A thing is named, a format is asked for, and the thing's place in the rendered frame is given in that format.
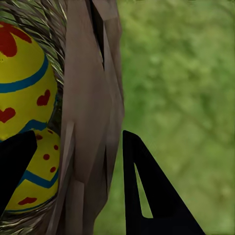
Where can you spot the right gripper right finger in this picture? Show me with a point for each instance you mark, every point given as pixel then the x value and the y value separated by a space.
pixel 170 214

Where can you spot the wicker basket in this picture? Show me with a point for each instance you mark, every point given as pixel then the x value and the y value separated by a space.
pixel 85 35

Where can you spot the easter egg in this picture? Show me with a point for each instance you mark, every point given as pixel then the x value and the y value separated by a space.
pixel 28 84
pixel 39 182

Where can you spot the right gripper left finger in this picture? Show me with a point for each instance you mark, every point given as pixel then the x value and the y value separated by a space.
pixel 15 155

